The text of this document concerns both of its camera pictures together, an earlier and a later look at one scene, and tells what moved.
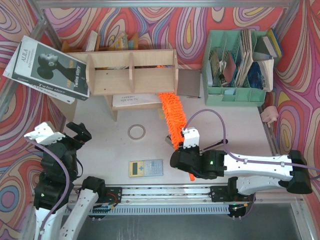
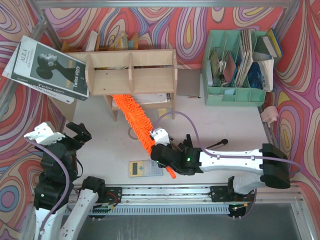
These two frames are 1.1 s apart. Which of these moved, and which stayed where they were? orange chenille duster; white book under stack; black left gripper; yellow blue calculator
Moved: orange chenille duster
Stayed: black left gripper; yellow blue calculator; white book under stack
